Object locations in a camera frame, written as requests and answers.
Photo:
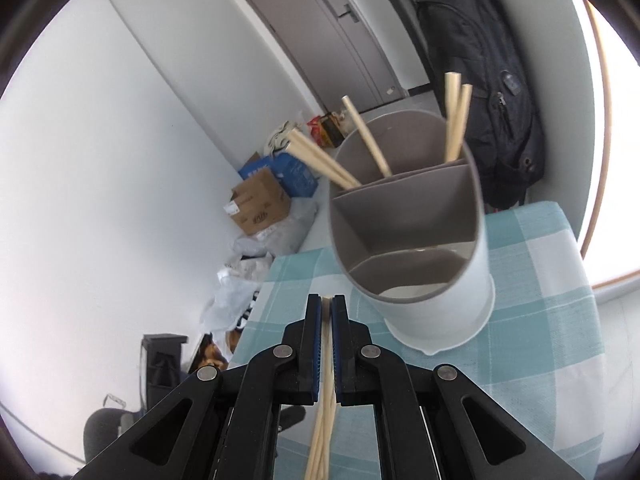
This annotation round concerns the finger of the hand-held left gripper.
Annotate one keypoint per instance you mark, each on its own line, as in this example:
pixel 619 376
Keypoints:
pixel 292 416

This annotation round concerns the grey utensil holder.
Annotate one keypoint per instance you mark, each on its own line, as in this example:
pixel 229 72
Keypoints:
pixel 450 300

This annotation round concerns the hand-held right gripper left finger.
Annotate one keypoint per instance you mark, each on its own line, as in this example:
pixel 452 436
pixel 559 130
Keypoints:
pixel 316 355

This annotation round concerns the black backpack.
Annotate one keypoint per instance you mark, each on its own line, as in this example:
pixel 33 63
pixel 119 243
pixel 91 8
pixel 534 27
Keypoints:
pixel 480 60

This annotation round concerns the cream cloth bundle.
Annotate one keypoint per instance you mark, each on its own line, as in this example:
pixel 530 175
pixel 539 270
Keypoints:
pixel 279 136

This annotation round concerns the blue printed box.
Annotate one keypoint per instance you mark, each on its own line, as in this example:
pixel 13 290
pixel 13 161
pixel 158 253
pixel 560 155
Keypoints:
pixel 300 176

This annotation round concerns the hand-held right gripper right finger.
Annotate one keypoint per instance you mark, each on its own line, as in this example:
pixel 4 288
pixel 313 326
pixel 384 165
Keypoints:
pixel 340 355

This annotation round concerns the white bag with black print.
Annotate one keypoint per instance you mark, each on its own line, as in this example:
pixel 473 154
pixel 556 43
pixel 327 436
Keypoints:
pixel 232 285

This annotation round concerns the teal checkered tablecloth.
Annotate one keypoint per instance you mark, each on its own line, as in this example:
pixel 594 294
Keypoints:
pixel 540 310

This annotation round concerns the grey door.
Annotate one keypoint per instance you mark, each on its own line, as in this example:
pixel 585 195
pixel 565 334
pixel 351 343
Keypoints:
pixel 320 35

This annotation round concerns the clear plastic jug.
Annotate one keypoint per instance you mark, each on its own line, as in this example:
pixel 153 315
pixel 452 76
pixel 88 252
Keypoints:
pixel 343 119

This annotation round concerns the small brown box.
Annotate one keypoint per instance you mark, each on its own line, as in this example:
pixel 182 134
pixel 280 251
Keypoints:
pixel 332 131

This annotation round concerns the brown cardboard box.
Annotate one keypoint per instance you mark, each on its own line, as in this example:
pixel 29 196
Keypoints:
pixel 260 205

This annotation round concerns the wooden chopstick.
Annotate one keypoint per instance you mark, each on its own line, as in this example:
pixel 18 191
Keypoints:
pixel 315 167
pixel 325 157
pixel 326 410
pixel 314 455
pixel 462 120
pixel 367 137
pixel 452 110

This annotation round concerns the brown printed bag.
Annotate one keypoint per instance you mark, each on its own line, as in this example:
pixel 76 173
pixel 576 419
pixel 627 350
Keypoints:
pixel 215 355

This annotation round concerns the red snack packet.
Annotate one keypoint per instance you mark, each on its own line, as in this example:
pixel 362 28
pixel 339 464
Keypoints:
pixel 316 130

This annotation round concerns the grey plastic bag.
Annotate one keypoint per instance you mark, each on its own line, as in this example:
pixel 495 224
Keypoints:
pixel 295 230

